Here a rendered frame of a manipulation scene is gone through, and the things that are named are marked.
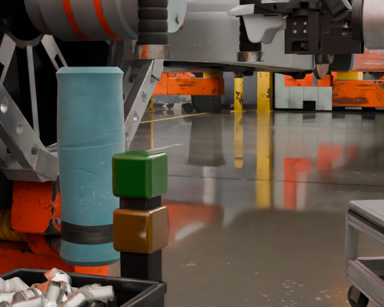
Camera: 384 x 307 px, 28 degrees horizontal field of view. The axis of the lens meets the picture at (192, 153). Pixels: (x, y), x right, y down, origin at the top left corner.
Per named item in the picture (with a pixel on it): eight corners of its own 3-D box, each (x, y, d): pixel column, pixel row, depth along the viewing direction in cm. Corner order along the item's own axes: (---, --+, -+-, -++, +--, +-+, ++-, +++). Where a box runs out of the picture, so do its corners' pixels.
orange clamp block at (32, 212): (12, 170, 113) (7, 231, 112) (56, 172, 109) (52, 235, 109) (40, 172, 119) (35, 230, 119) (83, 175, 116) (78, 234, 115)
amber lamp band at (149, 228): (132, 243, 73) (131, 201, 73) (170, 247, 72) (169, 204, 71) (111, 251, 70) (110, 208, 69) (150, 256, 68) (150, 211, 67)
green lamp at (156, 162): (131, 191, 73) (131, 149, 72) (169, 194, 71) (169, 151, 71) (110, 197, 69) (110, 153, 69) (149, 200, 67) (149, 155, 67)
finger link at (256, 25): (223, 43, 119) (281, 42, 116) (223, 4, 118) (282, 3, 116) (227, 44, 122) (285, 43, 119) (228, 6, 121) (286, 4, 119)
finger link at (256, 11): (252, 13, 116) (309, 11, 113) (252, 2, 116) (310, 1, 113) (258, 15, 120) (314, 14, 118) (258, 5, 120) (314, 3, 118)
